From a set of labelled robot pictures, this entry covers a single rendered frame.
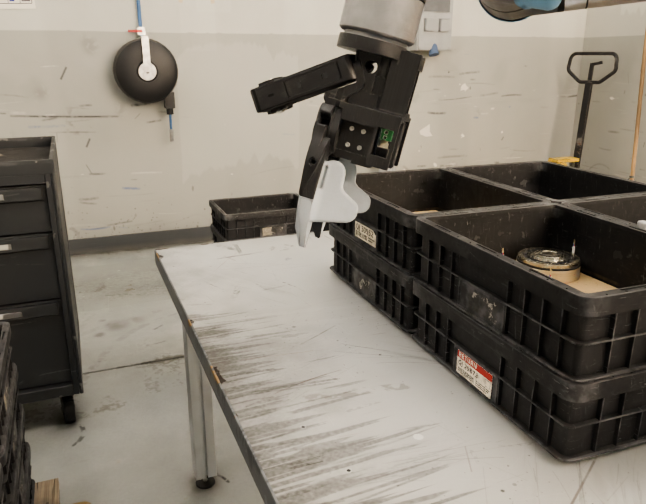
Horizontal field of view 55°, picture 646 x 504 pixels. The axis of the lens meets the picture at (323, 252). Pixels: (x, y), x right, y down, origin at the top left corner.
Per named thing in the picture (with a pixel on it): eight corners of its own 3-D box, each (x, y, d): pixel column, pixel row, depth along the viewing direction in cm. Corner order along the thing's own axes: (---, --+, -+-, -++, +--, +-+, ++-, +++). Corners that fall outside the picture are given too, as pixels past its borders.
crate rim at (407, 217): (554, 214, 115) (555, 202, 115) (411, 230, 105) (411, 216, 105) (441, 177, 151) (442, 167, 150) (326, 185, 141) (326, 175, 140)
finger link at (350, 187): (356, 250, 68) (375, 172, 64) (306, 234, 69) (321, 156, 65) (363, 239, 71) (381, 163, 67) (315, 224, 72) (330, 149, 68)
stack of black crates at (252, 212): (296, 285, 296) (295, 192, 283) (319, 307, 270) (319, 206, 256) (213, 296, 282) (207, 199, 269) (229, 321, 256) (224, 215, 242)
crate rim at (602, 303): (768, 285, 80) (772, 268, 79) (583, 319, 70) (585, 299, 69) (554, 214, 115) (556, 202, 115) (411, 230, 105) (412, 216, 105)
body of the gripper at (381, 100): (384, 178, 59) (420, 49, 56) (300, 154, 61) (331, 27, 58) (396, 172, 67) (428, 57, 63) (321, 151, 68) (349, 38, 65)
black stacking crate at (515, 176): (665, 247, 129) (674, 193, 125) (549, 263, 119) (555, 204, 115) (538, 205, 164) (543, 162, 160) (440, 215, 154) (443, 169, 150)
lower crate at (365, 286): (542, 317, 122) (549, 258, 118) (406, 340, 112) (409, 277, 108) (436, 257, 157) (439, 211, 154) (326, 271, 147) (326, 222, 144)
